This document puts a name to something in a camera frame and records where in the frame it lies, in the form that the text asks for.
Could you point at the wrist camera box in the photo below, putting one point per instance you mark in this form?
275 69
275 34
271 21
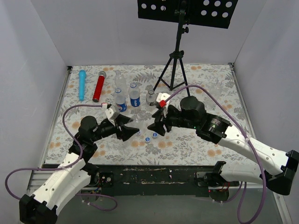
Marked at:
112 113
161 100

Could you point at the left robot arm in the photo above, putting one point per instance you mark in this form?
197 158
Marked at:
75 172

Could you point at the Pepsi bottle logo label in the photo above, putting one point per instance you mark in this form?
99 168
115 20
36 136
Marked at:
120 99

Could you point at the tall clear plastic bottle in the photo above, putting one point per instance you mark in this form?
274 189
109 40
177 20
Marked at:
120 81

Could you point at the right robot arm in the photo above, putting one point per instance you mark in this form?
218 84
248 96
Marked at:
273 167

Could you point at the black table front rail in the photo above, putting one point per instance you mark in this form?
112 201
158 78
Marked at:
150 180

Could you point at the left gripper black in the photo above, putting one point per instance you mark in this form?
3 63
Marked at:
119 128

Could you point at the blue Pocari Sweat cap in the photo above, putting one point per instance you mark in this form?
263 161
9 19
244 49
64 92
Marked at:
154 135

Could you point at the small black-label clear bottle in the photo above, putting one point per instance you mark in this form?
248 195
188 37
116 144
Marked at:
151 98

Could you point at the blue toy microphone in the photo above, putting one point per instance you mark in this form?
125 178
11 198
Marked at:
81 89

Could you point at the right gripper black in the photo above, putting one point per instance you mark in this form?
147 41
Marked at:
166 122

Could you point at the floral tablecloth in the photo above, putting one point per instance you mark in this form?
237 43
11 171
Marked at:
178 147

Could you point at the red glitter toy microphone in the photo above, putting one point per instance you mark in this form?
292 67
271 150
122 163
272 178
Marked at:
99 86

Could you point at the clear Pocari bottle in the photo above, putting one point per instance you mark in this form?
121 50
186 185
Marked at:
136 141

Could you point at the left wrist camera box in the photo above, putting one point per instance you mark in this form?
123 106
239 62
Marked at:
112 113

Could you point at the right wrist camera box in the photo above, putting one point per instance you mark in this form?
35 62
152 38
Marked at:
161 100

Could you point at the Pepsi bottle text label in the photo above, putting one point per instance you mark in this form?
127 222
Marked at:
134 95

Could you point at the black music stand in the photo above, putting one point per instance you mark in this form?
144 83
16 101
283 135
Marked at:
208 13

